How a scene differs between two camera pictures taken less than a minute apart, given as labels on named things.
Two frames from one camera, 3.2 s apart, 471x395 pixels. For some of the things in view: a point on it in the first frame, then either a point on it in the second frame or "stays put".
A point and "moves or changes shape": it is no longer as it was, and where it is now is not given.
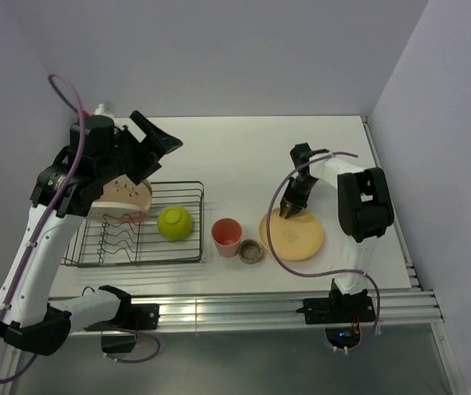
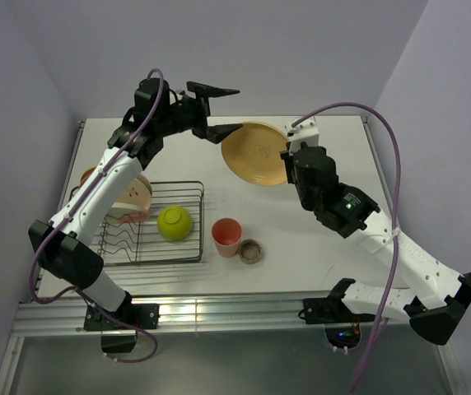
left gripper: [156, 140] → [200, 105]
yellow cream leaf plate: [148, 185] moves or changes shape
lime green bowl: [174, 222] stays put
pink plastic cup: [227, 234] stays put
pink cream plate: [123, 190] stays put
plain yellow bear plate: [295, 238] → [253, 152]
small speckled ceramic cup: [250, 251] stays put
